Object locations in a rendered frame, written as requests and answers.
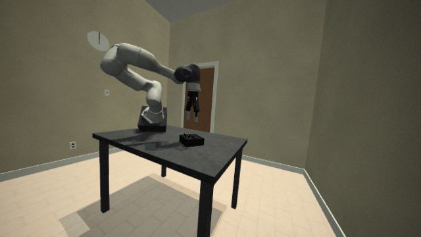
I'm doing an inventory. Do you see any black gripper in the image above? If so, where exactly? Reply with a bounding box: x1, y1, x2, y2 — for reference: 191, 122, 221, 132
186, 91, 200, 122

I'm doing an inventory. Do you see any dark grey lighting desk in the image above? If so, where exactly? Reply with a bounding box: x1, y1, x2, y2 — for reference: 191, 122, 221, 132
180, 134, 205, 147

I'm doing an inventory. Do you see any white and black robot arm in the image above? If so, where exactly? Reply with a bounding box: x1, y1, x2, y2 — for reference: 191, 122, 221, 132
100, 43, 201, 124

